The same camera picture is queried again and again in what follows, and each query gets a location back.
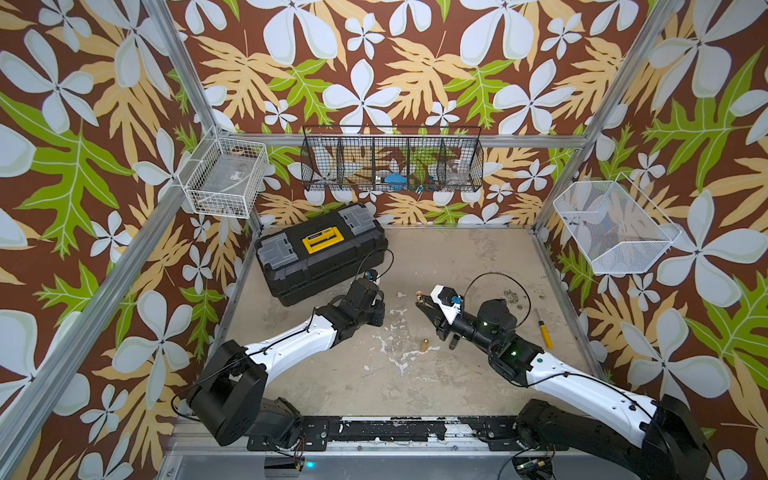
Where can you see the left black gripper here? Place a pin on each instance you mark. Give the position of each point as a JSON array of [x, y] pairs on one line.
[[378, 315]]

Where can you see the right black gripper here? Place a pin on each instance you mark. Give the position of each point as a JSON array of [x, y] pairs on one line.
[[436, 317]]

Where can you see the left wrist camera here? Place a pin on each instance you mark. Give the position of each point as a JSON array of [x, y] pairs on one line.
[[371, 275]]

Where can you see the black plastic toolbox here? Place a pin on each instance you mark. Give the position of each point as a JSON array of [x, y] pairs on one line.
[[308, 258]]

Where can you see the black wire shelf basket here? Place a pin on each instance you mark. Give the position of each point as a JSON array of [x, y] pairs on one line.
[[359, 157]]

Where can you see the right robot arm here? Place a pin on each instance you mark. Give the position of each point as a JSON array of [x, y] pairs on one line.
[[653, 439]]

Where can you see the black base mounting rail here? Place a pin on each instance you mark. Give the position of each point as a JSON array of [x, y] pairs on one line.
[[319, 433]]

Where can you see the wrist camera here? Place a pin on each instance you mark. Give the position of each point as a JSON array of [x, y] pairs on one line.
[[371, 275], [448, 301]]

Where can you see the blue object in basket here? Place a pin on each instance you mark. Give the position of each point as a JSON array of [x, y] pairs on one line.
[[396, 181]]

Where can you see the yellow handled screwdriver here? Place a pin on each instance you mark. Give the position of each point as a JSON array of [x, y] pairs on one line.
[[546, 337]]

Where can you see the white wire basket right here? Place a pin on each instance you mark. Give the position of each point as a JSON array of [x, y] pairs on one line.
[[617, 227]]

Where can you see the black lipstick tube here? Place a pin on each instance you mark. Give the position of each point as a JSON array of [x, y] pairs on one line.
[[454, 343]]

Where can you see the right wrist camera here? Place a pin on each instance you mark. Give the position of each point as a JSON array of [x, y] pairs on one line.
[[448, 301]]

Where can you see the white wire basket left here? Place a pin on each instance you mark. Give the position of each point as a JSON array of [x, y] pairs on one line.
[[224, 175]]

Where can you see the white wire basket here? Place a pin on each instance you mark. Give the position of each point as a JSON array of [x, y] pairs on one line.
[[224, 175], [617, 227]]

